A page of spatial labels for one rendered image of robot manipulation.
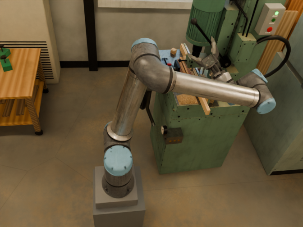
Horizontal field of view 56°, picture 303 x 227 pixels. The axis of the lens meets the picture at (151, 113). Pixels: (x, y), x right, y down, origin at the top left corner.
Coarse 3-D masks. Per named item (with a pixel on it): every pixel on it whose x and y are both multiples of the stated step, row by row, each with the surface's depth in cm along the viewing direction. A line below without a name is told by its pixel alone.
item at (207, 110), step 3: (183, 57) 205; (189, 69) 195; (201, 99) 177; (204, 99) 175; (201, 102) 177; (204, 102) 173; (204, 105) 172; (207, 105) 172; (204, 108) 173; (207, 108) 170; (204, 111) 173; (207, 111) 169; (207, 114) 172
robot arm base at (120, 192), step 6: (132, 174) 165; (102, 180) 162; (132, 180) 162; (102, 186) 161; (108, 186) 157; (114, 186) 154; (120, 186) 155; (126, 186) 157; (132, 186) 162; (108, 192) 158; (114, 192) 157; (120, 192) 157; (126, 192) 160
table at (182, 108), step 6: (162, 54) 210; (168, 54) 211; (174, 54) 212; (180, 54) 213; (174, 60) 207; (174, 96) 180; (174, 102) 180; (198, 102) 179; (174, 108) 181; (180, 108) 177; (186, 108) 178; (192, 108) 179; (198, 108) 180
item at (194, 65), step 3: (186, 54) 185; (201, 54) 185; (204, 54) 186; (186, 57) 186; (189, 57) 182; (198, 57) 183; (201, 57) 183; (204, 57) 184; (189, 60) 181; (192, 60) 182; (186, 63) 187; (189, 63) 183; (192, 63) 183; (195, 63) 184; (189, 66) 185; (192, 66) 185; (195, 66) 186; (198, 66) 186
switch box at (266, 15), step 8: (264, 8) 152; (272, 8) 149; (280, 8) 150; (264, 16) 153; (280, 16) 153; (256, 24) 161; (264, 24) 155; (272, 24) 156; (264, 32) 159; (272, 32) 160
